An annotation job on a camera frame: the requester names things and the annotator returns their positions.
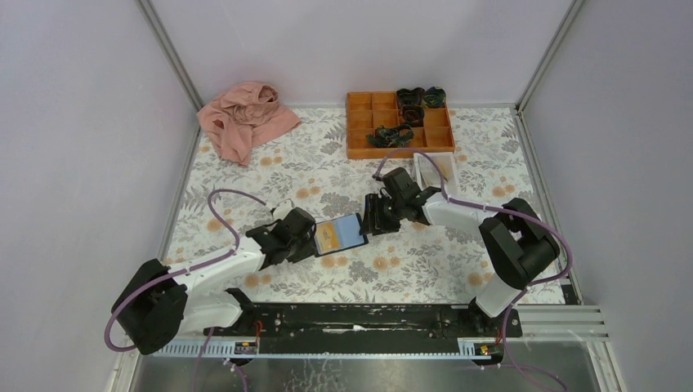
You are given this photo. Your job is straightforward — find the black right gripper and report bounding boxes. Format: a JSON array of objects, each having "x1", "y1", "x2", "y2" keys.
[{"x1": 359, "y1": 193, "x2": 405, "y2": 236}]

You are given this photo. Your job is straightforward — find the black blue card holder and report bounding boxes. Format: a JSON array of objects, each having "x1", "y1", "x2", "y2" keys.
[{"x1": 314, "y1": 213, "x2": 369, "y2": 256}]

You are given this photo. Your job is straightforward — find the white plastic card tray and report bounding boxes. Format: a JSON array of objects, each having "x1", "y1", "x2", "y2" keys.
[{"x1": 414, "y1": 152, "x2": 461, "y2": 198}]

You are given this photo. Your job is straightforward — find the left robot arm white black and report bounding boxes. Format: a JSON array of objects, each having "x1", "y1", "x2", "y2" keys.
[{"x1": 107, "y1": 207, "x2": 316, "y2": 355}]

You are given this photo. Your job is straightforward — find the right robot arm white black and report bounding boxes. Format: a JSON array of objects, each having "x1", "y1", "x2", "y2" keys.
[{"x1": 360, "y1": 167, "x2": 561, "y2": 336}]

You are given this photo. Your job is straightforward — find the floral patterned table mat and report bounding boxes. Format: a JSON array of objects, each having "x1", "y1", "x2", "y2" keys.
[{"x1": 165, "y1": 108, "x2": 539, "y2": 304}]

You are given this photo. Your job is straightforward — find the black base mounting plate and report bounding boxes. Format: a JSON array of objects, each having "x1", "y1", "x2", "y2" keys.
[{"x1": 214, "y1": 302, "x2": 523, "y2": 343}]

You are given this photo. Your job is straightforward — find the orange compartment tray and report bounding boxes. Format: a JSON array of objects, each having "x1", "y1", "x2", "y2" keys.
[{"x1": 346, "y1": 87, "x2": 456, "y2": 159}]

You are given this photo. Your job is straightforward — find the pink crumpled cloth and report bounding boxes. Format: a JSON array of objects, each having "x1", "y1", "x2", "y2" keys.
[{"x1": 197, "y1": 82, "x2": 301, "y2": 166}]

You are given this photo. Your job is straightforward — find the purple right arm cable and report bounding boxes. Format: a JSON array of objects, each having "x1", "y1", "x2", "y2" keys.
[{"x1": 373, "y1": 148, "x2": 574, "y2": 392}]

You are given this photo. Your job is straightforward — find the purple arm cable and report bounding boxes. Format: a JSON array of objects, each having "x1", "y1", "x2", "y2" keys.
[
  {"x1": 104, "y1": 189, "x2": 269, "y2": 354},
  {"x1": 373, "y1": 148, "x2": 574, "y2": 392}
]

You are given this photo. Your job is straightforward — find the tangled dark strap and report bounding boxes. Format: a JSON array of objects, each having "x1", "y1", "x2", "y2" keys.
[{"x1": 365, "y1": 123, "x2": 417, "y2": 149}]

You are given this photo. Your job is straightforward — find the small dark rolled strap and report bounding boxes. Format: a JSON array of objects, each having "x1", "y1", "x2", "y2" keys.
[{"x1": 401, "y1": 105, "x2": 427, "y2": 128}]

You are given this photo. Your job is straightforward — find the dark rolled strap in tray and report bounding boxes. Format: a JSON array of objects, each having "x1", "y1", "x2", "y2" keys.
[{"x1": 396, "y1": 87, "x2": 426, "y2": 109}]

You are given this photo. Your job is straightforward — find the green black rolled strap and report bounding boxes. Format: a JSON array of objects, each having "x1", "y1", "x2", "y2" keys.
[{"x1": 422, "y1": 86, "x2": 449, "y2": 109}]

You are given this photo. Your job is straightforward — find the slotted aluminium cable rail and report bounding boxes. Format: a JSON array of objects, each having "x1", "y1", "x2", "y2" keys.
[{"x1": 154, "y1": 336, "x2": 502, "y2": 360}]

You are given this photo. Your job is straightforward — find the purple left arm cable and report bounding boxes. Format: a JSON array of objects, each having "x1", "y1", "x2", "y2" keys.
[{"x1": 104, "y1": 189, "x2": 269, "y2": 354}]

